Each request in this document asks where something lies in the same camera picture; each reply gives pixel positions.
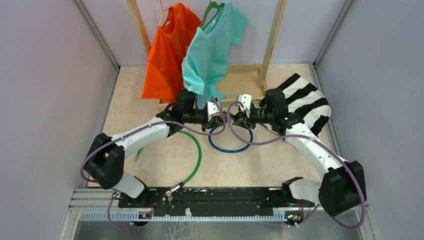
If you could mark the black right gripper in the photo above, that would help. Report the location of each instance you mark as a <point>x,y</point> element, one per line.
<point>242,120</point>

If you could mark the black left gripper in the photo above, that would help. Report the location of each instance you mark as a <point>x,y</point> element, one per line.
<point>215,121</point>

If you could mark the blue cable lock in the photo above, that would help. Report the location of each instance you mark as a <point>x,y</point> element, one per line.
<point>226,142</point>

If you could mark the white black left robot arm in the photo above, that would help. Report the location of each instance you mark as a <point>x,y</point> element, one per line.
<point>106,157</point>

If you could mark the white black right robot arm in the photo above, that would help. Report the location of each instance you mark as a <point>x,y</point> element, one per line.
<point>342,184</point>

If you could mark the silver green lock keys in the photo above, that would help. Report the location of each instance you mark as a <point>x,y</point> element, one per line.
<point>169,198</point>

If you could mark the wooden clothes rack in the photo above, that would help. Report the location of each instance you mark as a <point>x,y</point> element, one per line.
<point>244,78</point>

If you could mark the teal t-shirt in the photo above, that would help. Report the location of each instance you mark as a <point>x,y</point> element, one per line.
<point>207,59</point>

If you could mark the black white striped cloth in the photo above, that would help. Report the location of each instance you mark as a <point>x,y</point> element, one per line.
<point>304,103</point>

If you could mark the orange t-shirt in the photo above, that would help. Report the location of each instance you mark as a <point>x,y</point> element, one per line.
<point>164,78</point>

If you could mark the pink clothes hanger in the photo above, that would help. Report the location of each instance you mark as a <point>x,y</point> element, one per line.
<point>165,9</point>

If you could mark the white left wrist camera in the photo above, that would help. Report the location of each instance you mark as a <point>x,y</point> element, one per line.
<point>213,109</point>

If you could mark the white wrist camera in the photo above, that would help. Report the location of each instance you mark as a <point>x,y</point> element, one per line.
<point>244,104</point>
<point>213,109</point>

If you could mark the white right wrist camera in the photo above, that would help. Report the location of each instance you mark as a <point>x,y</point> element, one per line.
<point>244,104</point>

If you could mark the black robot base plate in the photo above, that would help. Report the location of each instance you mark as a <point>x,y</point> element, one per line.
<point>213,201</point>

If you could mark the white slotted cable duct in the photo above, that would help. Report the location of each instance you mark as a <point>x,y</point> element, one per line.
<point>277,215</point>

